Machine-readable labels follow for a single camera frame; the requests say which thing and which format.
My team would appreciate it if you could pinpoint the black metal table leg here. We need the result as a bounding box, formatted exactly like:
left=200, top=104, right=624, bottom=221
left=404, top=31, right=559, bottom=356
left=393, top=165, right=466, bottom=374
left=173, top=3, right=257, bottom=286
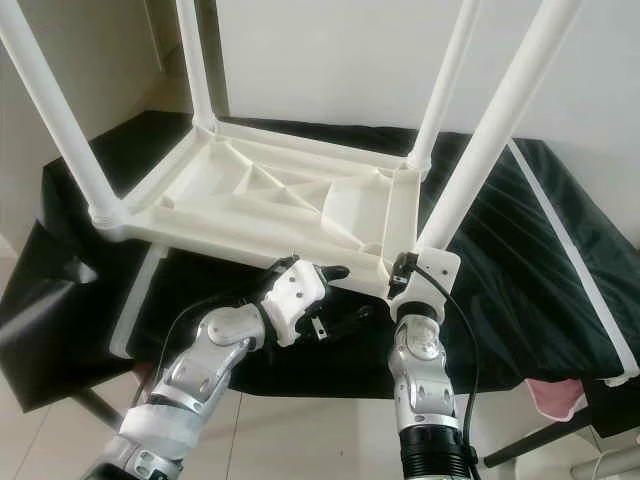
left=70, top=390, right=127, bottom=434
left=482, top=410, right=640, bottom=470

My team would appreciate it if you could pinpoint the pink plastic object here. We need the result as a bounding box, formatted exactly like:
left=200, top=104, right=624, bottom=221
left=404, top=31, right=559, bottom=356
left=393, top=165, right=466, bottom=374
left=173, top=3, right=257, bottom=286
left=525, top=378, right=588, bottom=422

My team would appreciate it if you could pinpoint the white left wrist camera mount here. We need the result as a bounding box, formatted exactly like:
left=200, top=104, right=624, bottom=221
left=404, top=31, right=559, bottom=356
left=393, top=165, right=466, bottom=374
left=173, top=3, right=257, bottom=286
left=265, top=258, right=330, bottom=349

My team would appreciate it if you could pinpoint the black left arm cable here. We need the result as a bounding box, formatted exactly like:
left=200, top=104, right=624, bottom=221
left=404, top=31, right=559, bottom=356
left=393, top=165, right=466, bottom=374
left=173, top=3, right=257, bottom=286
left=155, top=254, right=302, bottom=403

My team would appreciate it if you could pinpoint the black plastic table cover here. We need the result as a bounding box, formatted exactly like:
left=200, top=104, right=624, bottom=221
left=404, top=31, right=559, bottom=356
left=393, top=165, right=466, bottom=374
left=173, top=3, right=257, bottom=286
left=0, top=110, right=640, bottom=413

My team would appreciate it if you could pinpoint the white plastic children table top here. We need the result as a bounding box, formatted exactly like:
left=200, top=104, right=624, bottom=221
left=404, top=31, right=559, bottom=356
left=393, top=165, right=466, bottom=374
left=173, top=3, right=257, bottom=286
left=95, top=117, right=424, bottom=301

